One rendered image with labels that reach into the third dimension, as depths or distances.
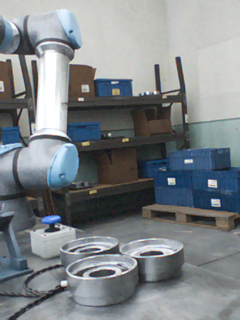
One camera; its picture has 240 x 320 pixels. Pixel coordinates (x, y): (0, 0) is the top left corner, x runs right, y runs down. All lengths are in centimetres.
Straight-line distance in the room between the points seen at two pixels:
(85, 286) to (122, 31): 532
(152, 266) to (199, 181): 389
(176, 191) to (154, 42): 236
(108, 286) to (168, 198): 431
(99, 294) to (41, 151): 57
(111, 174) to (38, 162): 379
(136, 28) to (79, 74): 155
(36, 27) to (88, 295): 86
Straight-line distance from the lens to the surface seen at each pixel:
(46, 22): 124
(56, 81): 116
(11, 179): 110
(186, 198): 469
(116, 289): 57
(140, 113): 522
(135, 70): 577
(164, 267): 64
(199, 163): 447
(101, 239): 78
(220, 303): 58
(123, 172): 489
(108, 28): 567
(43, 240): 82
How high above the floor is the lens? 103
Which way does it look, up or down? 3 degrees down
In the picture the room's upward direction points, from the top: 5 degrees counter-clockwise
